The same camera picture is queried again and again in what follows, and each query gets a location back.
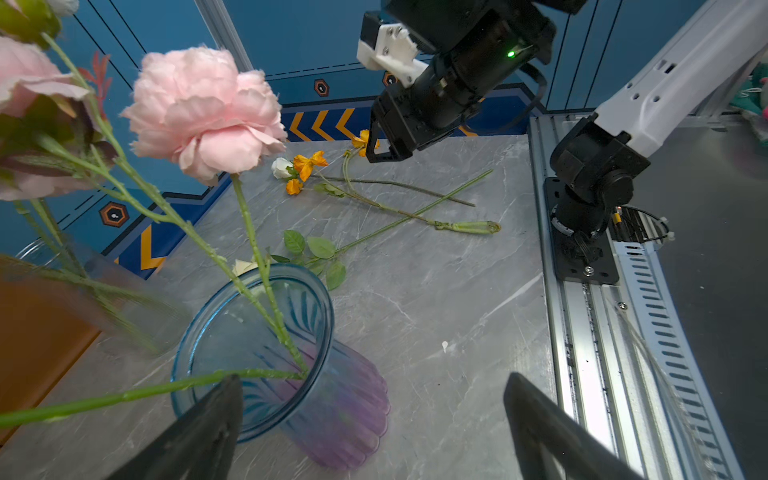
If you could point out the pink white bud stem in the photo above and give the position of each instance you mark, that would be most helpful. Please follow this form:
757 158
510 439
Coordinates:
195 109

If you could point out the pale pink rose stem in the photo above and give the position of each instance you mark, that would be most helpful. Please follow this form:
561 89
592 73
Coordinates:
50 144

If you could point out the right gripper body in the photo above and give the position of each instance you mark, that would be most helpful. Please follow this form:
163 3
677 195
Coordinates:
408 119

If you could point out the cream rose stem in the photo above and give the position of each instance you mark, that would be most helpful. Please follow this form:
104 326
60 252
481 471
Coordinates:
321 255

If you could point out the clear glass vase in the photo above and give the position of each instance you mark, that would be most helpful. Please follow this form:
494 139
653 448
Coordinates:
144 318

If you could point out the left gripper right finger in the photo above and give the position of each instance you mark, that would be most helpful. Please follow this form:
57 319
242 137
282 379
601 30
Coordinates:
539 428

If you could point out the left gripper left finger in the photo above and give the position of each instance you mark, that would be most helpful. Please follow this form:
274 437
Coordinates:
199 445

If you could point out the yellow flower stem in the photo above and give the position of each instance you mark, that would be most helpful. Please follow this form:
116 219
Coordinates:
297 172

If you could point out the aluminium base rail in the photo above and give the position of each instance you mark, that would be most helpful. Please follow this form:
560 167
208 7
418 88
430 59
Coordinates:
624 369

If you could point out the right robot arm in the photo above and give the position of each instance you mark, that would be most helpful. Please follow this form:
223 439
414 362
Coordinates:
446 56

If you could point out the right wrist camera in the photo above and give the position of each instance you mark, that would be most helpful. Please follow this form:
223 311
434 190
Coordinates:
389 47

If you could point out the purple glass vase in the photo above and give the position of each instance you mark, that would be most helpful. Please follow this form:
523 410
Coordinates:
335 412

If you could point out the orange ranunculus stem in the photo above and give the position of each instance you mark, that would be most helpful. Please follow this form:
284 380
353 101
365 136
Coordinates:
58 412

